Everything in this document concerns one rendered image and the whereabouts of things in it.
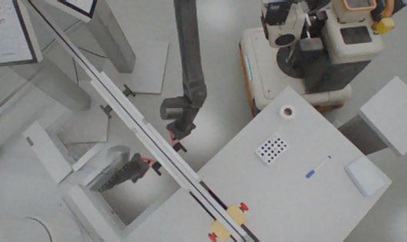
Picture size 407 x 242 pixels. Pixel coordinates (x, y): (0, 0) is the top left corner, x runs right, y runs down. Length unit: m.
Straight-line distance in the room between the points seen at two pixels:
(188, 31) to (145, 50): 1.52
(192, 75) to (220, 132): 1.18
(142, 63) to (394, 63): 2.01
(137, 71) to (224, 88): 0.68
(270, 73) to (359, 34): 0.63
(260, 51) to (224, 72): 0.37
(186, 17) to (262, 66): 1.18
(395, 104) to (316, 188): 0.56
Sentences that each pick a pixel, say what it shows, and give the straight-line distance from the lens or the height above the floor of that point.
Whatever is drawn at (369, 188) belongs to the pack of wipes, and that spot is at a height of 0.80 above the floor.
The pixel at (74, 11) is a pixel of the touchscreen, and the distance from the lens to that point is 1.37.
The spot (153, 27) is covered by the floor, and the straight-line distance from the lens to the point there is 2.46.
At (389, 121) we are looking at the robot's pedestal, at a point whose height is 0.76.
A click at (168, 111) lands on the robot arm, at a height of 1.11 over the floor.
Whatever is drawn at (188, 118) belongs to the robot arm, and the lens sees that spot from 0.95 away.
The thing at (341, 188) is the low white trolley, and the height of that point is 0.76.
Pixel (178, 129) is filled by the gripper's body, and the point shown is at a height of 0.99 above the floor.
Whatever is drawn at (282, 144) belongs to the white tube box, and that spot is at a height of 0.79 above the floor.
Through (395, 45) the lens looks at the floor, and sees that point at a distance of 2.74.
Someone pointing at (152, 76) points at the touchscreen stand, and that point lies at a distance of 2.19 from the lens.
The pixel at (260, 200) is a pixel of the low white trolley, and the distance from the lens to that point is 1.20.
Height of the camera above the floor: 1.94
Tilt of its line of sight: 73 degrees down
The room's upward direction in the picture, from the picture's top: 12 degrees counter-clockwise
